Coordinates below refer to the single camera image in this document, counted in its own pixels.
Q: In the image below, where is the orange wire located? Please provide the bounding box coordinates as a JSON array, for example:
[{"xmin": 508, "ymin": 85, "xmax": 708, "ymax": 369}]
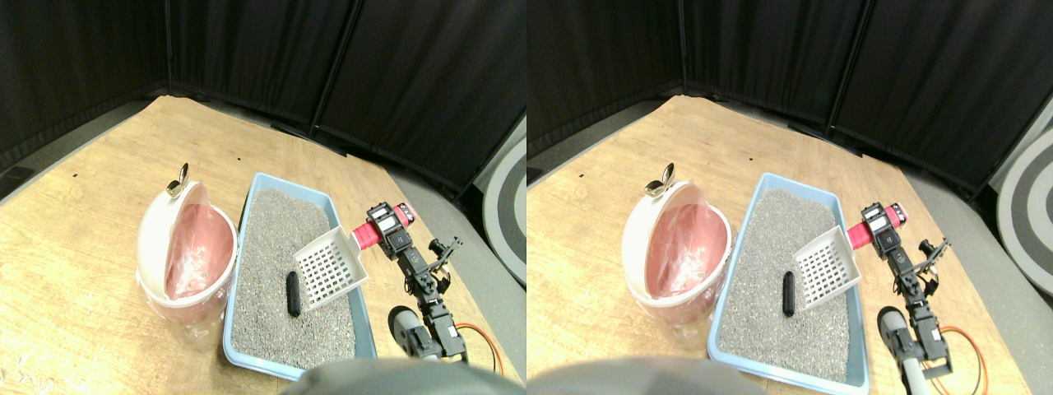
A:
[
  {"xmin": 457, "ymin": 323, "xmax": 504, "ymax": 375},
  {"xmin": 940, "ymin": 327, "xmax": 988, "ymax": 394}
]

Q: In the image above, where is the blue litter tray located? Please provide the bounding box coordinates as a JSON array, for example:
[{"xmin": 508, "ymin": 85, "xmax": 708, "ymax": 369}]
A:
[
  {"xmin": 707, "ymin": 172, "xmax": 870, "ymax": 389},
  {"xmin": 222, "ymin": 172, "xmax": 379, "ymax": 381}
]

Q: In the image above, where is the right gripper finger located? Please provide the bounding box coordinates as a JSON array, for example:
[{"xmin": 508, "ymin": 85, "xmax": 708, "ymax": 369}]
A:
[
  {"xmin": 860, "ymin": 202, "xmax": 894, "ymax": 240},
  {"xmin": 365, "ymin": 202, "xmax": 400, "ymax": 239}
]

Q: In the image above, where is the white scoop with red handle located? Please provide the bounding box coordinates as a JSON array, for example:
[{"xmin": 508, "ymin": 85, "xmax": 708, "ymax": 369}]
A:
[
  {"xmin": 793, "ymin": 200, "xmax": 908, "ymax": 311},
  {"xmin": 292, "ymin": 202, "xmax": 418, "ymax": 311}
]

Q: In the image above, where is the black curtain stand foot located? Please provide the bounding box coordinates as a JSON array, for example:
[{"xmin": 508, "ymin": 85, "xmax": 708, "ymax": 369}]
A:
[
  {"xmin": 786, "ymin": 121, "xmax": 862, "ymax": 157},
  {"xmin": 270, "ymin": 121, "xmax": 346, "ymax": 157}
]

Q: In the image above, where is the black curtain stand pole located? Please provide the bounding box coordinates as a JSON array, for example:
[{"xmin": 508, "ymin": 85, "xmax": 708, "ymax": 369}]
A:
[
  {"xmin": 309, "ymin": 0, "xmax": 365, "ymax": 137},
  {"xmin": 164, "ymin": 0, "xmax": 174, "ymax": 93},
  {"xmin": 679, "ymin": 0, "xmax": 689, "ymax": 91},
  {"xmin": 823, "ymin": 0, "xmax": 877, "ymax": 137}
]

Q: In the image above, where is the grey and white ringed disc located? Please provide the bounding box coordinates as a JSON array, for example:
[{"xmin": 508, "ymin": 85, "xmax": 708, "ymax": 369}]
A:
[
  {"xmin": 997, "ymin": 128, "xmax": 1053, "ymax": 295},
  {"xmin": 481, "ymin": 115, "xmax": 527, "ymax": 286}
]

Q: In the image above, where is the white bin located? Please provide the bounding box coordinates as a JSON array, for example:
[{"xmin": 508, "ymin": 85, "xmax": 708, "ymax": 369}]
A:
[
  {"xmin": 621, "ymin": 163, "xmax": 733, "ymax": 340},
  {"xmin": 136, "ymin": 163, "xmax": 239, "ymax": 351}
]

